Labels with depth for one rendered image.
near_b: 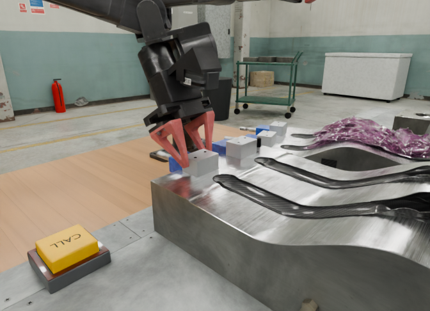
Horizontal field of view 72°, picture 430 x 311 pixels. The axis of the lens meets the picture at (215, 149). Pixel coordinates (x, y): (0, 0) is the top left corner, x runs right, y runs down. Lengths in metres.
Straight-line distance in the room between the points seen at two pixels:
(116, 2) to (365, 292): 0.46
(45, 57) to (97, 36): 0.98
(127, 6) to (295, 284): 0.42
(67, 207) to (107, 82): 5.62
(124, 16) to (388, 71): 6.56
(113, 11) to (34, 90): 5.36
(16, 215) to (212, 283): 0.39
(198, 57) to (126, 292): 0.32
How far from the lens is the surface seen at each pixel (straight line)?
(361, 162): 0.65
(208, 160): 0.48
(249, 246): 0.36
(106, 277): 0.44
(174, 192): 0.43
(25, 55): 5.77
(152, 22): 0.49
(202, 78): 0.43
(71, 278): 0.45
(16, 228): 0.61
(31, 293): 0.46
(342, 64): 7.22
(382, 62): 6.93
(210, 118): 0.50
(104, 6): 0.49
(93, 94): 6.11
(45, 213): 0.63
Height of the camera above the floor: 1.08
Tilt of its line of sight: 19 degrees down
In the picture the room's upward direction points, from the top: straight up
